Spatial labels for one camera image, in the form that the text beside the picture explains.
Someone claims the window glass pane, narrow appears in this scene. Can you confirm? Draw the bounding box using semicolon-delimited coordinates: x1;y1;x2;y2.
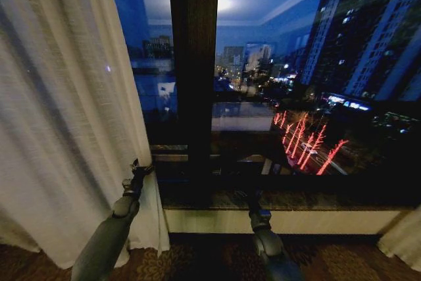
105;0;180;146

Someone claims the white panel under sill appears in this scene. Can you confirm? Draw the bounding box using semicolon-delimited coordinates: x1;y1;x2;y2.
163;209;405;236

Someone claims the dark wooden window mullion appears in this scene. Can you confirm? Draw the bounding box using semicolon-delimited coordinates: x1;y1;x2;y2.
167;0;220;208

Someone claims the dark marble window sill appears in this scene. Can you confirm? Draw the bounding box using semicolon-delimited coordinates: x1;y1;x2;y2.
159;186;421;212

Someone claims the white sheer curtain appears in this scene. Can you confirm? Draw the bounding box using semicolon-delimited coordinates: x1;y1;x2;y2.
376;204;421;272
0;0;171;270

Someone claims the window glass pane, wide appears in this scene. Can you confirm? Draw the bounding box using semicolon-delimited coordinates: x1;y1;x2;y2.
210;0;421;183

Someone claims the white sheer curtain, narrow strip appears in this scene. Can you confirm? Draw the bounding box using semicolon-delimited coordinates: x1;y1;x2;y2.
376;204;421;272

